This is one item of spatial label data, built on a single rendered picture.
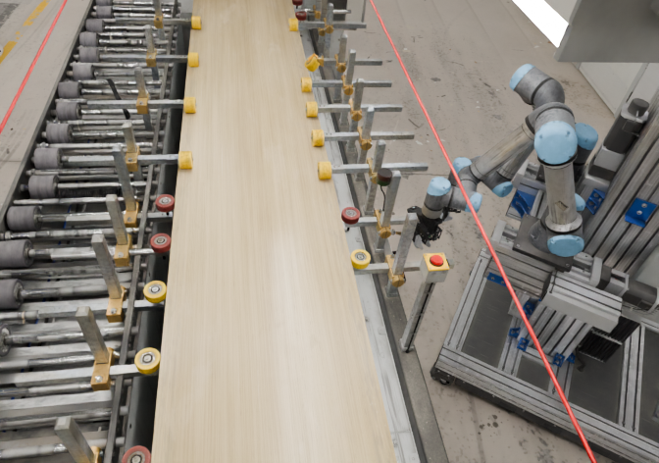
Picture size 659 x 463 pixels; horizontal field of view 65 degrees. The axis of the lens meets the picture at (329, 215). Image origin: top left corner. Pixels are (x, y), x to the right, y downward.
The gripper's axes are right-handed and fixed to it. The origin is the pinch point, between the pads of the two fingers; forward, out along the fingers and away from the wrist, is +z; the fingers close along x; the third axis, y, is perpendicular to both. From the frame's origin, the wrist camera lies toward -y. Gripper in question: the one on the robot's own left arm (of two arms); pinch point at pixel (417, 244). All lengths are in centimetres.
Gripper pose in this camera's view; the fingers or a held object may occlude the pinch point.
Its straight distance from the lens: 212.7
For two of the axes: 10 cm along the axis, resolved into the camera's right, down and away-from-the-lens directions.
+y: 4.7, 6.5, -5.9
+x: 8.8, -2.8, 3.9
